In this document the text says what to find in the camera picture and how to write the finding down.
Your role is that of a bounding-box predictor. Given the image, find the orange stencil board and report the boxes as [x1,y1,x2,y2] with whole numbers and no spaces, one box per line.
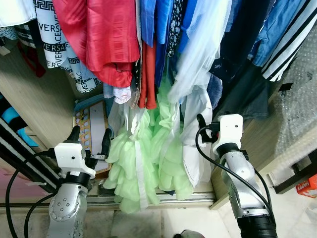
[73,99,112,174]

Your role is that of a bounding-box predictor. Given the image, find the white long shirt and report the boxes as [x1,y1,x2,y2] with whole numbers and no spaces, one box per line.
[181,87,213,186]

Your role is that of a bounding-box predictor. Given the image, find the light green ruffled dress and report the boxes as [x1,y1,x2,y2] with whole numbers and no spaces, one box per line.
[103,77,196,214]

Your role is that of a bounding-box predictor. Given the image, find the white pink-trim garment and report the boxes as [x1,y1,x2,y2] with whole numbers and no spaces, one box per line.
[104,84,133,105]

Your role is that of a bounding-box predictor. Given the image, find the wooden wardrobe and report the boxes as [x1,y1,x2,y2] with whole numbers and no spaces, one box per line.
[0,42,298,209]

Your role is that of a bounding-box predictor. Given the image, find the dark grey jeans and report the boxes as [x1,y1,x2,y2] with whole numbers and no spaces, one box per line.
[213,74,270,119]

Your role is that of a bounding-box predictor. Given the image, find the black metal rack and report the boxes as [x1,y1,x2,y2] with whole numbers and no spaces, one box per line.
[0,94,60,194]

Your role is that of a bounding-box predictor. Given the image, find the cyan plastic item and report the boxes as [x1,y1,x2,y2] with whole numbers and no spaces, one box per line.
[0,107,21,130]

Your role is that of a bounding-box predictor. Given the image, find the orange-red garment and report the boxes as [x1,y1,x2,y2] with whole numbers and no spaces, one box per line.
[138,42,158,110]

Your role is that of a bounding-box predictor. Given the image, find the pink box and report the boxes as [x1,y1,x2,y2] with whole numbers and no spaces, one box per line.
[0,169,50,204]

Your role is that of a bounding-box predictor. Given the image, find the white sheer shirt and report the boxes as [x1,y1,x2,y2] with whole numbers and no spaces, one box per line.
[168,0,233,102]

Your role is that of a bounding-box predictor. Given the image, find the bubble wrap sheet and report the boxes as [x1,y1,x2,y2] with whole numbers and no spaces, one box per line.
[270,30,317,159]

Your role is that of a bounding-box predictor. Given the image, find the red printed box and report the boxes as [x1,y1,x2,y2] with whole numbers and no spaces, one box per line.
[296,175,317,199]

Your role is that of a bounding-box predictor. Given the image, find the black white lettered garment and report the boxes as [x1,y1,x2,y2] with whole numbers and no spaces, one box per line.
[14,0,102,94]

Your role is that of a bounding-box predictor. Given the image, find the dark navy jacket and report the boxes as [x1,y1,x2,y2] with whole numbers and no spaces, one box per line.
[208,0,273,82]

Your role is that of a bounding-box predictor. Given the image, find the navy dotted garment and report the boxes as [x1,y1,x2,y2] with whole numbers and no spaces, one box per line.
[166,0,188,58]

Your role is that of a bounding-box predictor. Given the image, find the red satin shirt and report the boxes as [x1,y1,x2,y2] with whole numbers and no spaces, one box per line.
[52,0,141,88]

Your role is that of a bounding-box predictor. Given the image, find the black white striped garment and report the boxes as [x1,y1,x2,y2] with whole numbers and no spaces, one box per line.
[262,0,317,82]

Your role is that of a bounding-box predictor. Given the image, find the bright blue shirt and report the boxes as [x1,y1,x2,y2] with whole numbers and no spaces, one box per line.
[140,0,171,75]

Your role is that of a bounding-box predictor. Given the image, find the blue denim shirt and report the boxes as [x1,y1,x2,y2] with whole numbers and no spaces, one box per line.
[250,0,308,67]

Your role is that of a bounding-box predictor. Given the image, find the plain white garment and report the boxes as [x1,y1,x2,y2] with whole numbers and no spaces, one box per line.
[0,0,38,28]

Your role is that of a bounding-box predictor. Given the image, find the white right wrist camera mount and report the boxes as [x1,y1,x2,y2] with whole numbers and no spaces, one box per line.
[212,114,244,154]

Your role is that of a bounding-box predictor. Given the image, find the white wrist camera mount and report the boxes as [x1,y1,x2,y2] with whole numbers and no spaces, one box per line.
[53,141,97,179]
[212,114,244,154]

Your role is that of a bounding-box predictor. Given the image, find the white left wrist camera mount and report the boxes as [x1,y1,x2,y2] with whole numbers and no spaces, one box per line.
[53,141,97,179]

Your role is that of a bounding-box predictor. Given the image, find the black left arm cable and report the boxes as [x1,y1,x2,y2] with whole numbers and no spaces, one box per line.
[5,148,57,238]

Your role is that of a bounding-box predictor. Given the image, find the metal sliding door rail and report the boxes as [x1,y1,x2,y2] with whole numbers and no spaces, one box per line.
[0,192,218,209]

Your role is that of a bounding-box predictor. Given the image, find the black table frame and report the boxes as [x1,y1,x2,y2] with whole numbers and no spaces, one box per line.
[272,149,317,194]

